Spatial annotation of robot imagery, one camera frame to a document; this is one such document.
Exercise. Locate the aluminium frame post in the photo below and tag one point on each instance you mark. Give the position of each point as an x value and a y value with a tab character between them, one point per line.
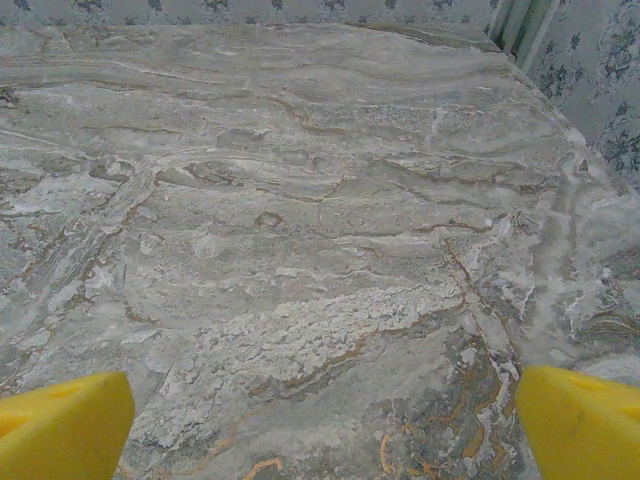
525	25

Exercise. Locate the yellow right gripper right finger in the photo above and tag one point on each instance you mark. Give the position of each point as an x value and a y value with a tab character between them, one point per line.
585	430

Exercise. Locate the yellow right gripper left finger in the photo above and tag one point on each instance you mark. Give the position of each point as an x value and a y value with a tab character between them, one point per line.
60	430

